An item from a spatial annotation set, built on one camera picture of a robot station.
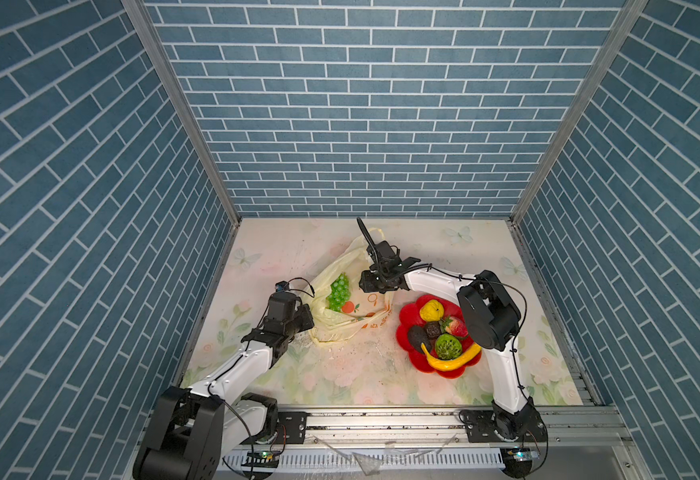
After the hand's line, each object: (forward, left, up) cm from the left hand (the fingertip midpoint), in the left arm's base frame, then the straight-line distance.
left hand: (310, 309), depth 89 cm
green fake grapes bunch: (+6, -9, -1) cm, 11 cm away
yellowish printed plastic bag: (+1, -17, -4) cm, 17 cm away
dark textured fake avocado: (-9, -31, 0) cm, 33 cm away
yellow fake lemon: (-2, -37, +2) cm, 37 cm away
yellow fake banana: (-17, -40, +1) cm, 43 cm away
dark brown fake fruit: (-7, -36, +1) cm, 37 cm away
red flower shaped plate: (-1, -31, -2) cm, 31 cm away
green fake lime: (-13, -39, +2) cm, 41 cm away
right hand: (+11, -15, -1) cm, 19 cm away
